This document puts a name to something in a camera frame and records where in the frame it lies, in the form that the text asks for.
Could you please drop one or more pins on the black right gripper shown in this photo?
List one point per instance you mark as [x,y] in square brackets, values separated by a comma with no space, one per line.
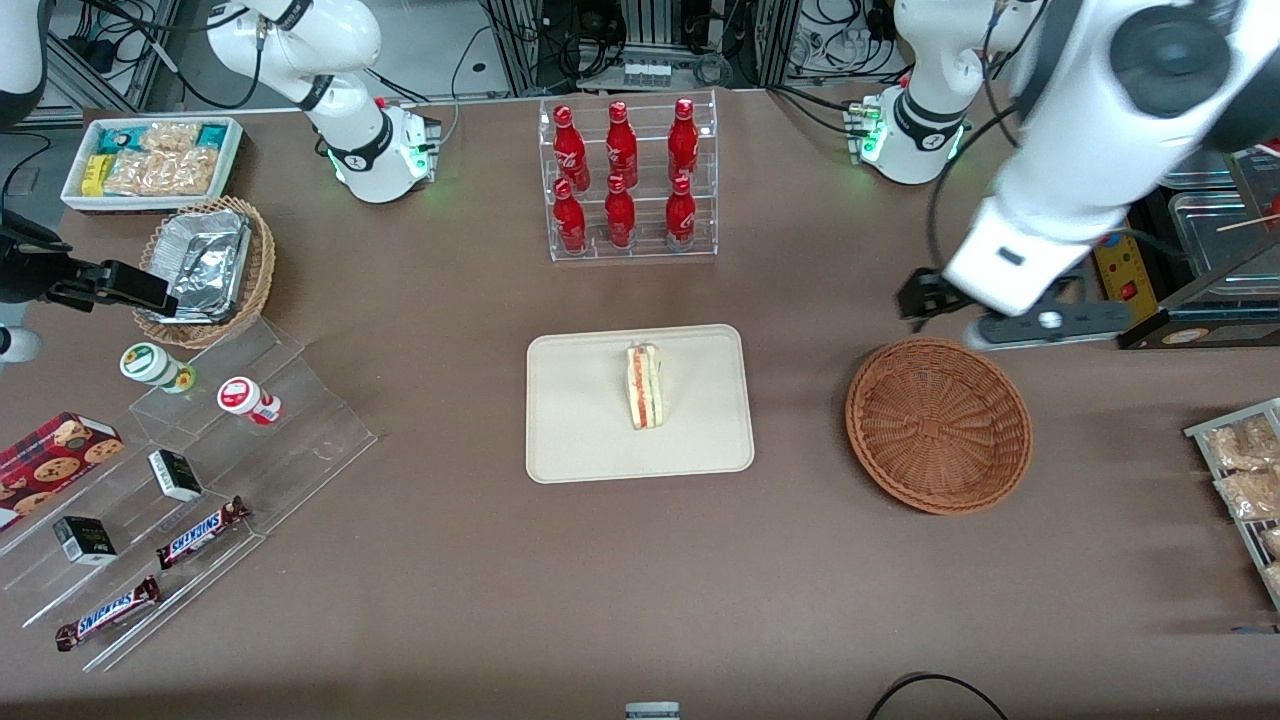
[28,270]

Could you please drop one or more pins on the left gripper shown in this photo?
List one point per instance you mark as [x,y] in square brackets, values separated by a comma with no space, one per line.
[927,293]

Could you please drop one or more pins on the triangular sandwich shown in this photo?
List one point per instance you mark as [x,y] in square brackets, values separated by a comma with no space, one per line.
[643,390]

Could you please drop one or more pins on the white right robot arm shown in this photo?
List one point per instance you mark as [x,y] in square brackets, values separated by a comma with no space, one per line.
[350,140]

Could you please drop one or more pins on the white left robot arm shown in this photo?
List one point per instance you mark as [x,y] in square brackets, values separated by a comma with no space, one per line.
[1090,140]

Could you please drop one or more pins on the aluminium foil tray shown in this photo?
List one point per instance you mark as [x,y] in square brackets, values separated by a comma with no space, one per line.
[205,265]

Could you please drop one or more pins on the oval tan wicker basket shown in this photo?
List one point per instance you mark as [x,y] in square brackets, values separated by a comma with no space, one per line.
[262,265]

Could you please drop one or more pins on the round brown wicker basket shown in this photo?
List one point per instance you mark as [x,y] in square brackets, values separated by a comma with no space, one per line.
[940,430]

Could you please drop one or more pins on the tray of packaged snacks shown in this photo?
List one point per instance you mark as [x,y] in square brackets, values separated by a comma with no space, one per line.
[1205,430]

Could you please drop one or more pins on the beige plastic tray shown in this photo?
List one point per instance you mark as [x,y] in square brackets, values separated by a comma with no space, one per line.
[580,410]

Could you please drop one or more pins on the green lid yogurt cup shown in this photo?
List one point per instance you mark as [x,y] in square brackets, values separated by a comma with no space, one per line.
[150,364]

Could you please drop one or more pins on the clear cracker bag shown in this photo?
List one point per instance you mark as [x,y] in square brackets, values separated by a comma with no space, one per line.
[170,136]
[165,172]

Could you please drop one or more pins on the yellow snack packet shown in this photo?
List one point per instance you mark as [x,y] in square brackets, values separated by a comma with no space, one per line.
[95,175]

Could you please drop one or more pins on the red lid yogurt cup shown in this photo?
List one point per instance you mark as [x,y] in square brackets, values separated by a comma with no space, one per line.
[243,397]

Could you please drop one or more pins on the white rectangular snack bin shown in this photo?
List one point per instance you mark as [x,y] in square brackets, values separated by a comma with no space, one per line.
[232,160]

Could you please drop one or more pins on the small teal snack packet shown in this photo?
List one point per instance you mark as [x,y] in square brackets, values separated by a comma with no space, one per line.
[212,135]

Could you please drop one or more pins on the small black box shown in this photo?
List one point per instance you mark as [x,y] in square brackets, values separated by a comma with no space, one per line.
[176,476]
[85,541]

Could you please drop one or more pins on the red cookie box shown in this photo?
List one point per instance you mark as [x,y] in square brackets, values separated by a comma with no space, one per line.
[50,465]

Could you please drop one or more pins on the black food warmer machine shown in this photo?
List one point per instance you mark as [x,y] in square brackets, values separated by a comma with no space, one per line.
[1140,283]

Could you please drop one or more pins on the clear acrylic stepped stand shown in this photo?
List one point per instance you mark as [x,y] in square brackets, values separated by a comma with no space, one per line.
[300,450]

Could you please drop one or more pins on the snickers bar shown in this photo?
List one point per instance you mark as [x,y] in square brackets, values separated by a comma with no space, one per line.
[108,613]
[200,532]

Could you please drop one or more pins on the red cola bottle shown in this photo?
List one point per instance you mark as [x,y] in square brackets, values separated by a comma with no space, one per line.
[569,150]
[570,220]
[681,215]
[621,148]
[620,215]
[683,142]

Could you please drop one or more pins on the clear acrylic bottle rack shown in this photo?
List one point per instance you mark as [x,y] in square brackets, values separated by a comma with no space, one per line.
[650,245]

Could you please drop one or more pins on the steel warmer pan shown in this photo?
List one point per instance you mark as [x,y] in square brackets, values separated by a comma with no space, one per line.
[1220,250]

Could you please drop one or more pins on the wooden skewer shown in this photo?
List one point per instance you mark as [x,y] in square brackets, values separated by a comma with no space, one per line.
[1248,222]

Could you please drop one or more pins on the clear pastry bag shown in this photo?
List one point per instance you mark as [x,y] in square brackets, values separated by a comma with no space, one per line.
[1272,542]
[1250,495]
[1274,580]
[1245,445]

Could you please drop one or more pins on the white power strip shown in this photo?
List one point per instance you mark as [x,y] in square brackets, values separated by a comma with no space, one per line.
[645,73]

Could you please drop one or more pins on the small grey device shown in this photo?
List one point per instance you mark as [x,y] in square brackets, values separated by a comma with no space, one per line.
[652,711]

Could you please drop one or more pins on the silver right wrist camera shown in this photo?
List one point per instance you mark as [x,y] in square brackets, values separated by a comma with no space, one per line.
[18,344]

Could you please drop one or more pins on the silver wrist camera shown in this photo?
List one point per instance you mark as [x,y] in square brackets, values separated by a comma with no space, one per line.
[18,344]
[1080,320]

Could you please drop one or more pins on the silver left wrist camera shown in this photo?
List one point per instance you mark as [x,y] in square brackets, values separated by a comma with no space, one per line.
[1080,320]

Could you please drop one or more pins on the aluminium frame equipment rack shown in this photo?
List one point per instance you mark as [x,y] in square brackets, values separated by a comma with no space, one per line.
[520,50]

